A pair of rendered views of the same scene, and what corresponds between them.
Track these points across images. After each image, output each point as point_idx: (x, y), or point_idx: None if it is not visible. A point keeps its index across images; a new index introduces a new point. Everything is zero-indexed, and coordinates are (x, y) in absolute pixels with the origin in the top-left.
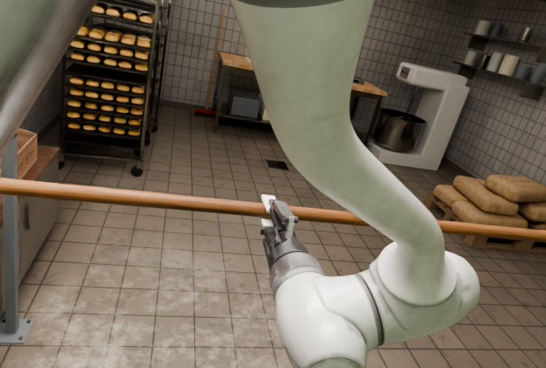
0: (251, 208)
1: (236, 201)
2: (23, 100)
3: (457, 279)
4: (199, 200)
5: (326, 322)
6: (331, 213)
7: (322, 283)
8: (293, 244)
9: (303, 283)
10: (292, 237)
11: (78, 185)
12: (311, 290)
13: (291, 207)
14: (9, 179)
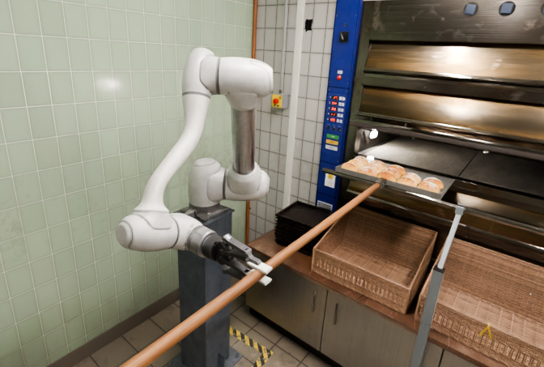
0: (266, 261)
1: (276, 257)
2: (232, 125)
3: (131, 214)
4: (288, 245)
5: (179, 213)
6: (223, 292)
7: (188, 219)
8: (216, 237)
9: (196, 220)
10: (220, 240)
11: (325, 221)
12: (190, 218)
13: (248, 275)
14: (338, 211)
